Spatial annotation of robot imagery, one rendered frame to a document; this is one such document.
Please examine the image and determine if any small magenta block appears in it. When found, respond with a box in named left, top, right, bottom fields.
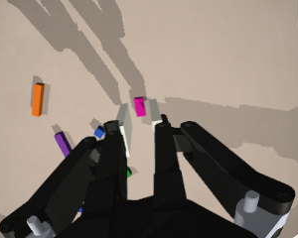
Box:
left=134, top=96, right=146, bottom=117

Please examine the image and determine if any purple rod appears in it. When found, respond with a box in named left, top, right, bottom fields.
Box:
left=54, top=131, right=72, bottom=157

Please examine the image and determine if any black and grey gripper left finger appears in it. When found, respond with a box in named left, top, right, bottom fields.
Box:
left=0, top=103, right=132, bottom=238

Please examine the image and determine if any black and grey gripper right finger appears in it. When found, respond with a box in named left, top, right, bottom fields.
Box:
left=149, top=98, right=295, bottom=238

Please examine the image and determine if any orange rod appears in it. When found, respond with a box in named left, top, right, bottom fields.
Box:
left=32, top=82, right=45, bottom=117

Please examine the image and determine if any green rod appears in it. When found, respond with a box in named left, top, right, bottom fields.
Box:
left=127, top=166, right=132, bottom=177

